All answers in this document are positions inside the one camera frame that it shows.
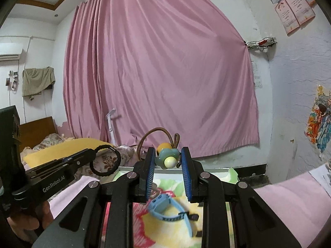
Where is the colourful wall poster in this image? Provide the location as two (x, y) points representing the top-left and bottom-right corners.
(306, 84), (331, 158)

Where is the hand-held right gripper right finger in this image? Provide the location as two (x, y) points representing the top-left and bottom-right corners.
(181, 147), (302, 248)

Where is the round printed tray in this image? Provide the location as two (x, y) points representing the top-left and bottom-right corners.
(103, 166), (240, 248)

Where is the person's left hand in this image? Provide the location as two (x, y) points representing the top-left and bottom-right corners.
(6, 200), (53, 241)

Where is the pink bed sheet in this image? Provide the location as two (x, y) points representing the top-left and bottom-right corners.
(48, 164), (331, 248)

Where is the green flower hair tie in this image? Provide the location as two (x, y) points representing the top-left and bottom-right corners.
(137, 127), (181, 169)

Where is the olive hanging cloth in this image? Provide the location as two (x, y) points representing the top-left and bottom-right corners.
(22, 67), (56, 99)

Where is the white folding stand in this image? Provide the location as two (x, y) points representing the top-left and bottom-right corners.
(104, 108), (117, 144)

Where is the pink curtain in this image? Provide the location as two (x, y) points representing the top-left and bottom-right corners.
(63, 0), (260, 158)

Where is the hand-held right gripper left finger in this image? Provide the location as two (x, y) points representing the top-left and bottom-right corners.
(32, 147), (157, 248)

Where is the colourful printed towel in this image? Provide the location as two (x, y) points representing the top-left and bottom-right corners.
(105, 169), (238, 248)

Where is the wooden headboard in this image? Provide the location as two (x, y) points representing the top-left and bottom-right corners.
(19, 116), (59, 153)

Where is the white air conditioner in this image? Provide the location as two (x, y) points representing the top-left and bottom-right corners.
(0, 43), (23, 62)

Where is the yellow pillow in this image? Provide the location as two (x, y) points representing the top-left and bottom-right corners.
(22, 137), (115, 168)

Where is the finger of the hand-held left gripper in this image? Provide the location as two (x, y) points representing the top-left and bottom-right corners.
(34, 157), (96, 174)
(24, 148), (97, 173)

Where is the white paper sheet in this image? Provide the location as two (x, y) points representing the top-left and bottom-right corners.
(309, 163), (331, 188)

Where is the black hair tie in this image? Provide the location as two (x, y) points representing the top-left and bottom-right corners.
(90, 145), (121, 177)

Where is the white wall calendar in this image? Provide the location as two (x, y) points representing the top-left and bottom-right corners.
(252, 59), (263, 89)

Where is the blue children's smartwatch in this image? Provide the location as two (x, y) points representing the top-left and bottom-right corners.
(147, 194), (198, 238)

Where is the wire wall shelf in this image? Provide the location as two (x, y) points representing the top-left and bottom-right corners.
(244, 37), (278, 53)

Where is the white wall socket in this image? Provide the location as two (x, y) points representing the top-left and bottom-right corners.
(6, 70), (19, 91)

